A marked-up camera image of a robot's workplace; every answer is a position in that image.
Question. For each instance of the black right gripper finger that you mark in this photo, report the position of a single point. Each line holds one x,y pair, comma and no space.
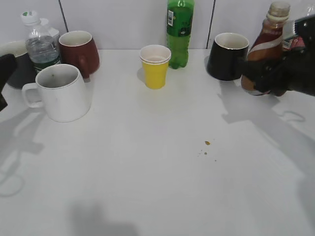
259,77
303,27

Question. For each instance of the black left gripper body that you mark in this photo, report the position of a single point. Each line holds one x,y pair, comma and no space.
8,65

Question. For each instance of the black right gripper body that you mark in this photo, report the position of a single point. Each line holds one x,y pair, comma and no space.
299,72

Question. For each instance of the brown Nescafe coffee bottle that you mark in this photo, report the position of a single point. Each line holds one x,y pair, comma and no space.
269,43

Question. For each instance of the white ceramic mug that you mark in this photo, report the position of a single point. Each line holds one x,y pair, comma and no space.
63,93

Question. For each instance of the yellow paper cup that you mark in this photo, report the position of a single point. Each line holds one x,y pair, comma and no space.
155,60

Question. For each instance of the cola bottle red label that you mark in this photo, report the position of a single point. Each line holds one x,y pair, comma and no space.
299,9

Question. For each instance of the dark grey ceramic mug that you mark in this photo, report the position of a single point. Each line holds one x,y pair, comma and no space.
25,72

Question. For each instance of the clear water bottle green label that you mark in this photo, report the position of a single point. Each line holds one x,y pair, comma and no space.
41,46

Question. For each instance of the black ceramic mug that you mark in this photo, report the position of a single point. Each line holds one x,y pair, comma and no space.
228,51

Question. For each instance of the dark red ceramic mug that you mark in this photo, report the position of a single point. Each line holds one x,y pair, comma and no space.
78,48

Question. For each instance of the green soda bottle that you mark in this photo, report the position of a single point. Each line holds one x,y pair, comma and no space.
178,27

